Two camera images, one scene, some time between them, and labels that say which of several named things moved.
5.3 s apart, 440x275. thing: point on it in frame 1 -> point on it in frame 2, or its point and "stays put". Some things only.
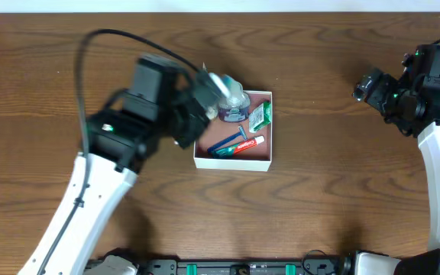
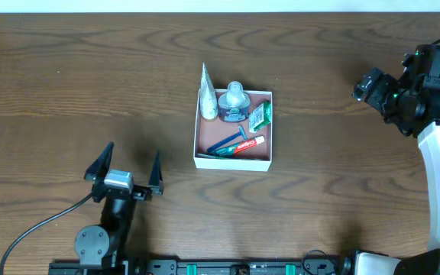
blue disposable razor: [241, 132] stays put
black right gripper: [373, 90] stays put
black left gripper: [195, 111] -> [137, 192]
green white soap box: [260, 117] stays put
